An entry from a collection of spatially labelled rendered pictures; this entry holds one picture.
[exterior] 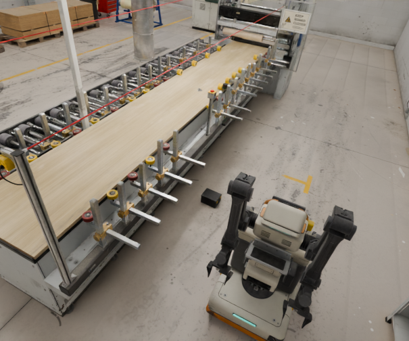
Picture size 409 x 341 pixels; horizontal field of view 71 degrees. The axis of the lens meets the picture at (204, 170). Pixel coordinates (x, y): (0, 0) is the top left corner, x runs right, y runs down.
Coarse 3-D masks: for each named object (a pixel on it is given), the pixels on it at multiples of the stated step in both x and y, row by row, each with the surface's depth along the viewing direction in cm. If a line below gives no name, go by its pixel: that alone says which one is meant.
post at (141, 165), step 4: (140, 164) 214; (144, 164) 216; (140, 168) 217; (144, 168) 218; (140, 172) 219; (144, 172) 219; (140, 176) 222; (144, 176) 222; (140, 180) 224; (144, 180) 224; (140, 184) 227; (144, 184) 226; (144, 188) 229; (144, 200) 237
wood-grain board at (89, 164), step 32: (224, 64) 457; (160, 96) 350; (192, 96) 358; (96, 128) 284; (128, 128) 289; (160, 128) 294; (64, 160) 241; (96, 160) 245; (128, 160) 249; (0, 192) 208; (64, 192) 213; (96, 192) 216; (0, 224) 186; (32, 224) 189; (64, 224) 191; (32, 256) 171
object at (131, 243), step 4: (88, 224) 202; (92, 224) 201; (108, 232) 197; (112, 232) 197; (112, 236) 196; (116, 236) 195; (120, 236) 195; (120, 240) 194; (124, 240) 193; (128, 240) 193; (132, 240) 193; (128, 244) 192; (132, 244) 191; (136, 244) 191; (140, 244) 191; (136, 248) 191
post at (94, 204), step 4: (92, 200) 175; (96, 200) 176; (92, 204) 176; (96, 204) 178; (92, 208) 179; (96, 208) 179; (92, 212) 182; (96, 212) 180; (96, 216) 182; (100, 216) 186; (96, 220) 185; (100, 220) 187; (96, 224) 188; (100, 224) 189; (96, 228) 191; (100, 228) 191; (100, 232) 192; (100, 240) 198; (104, 240) 200; (100, 244) 202; (104, 244) 202
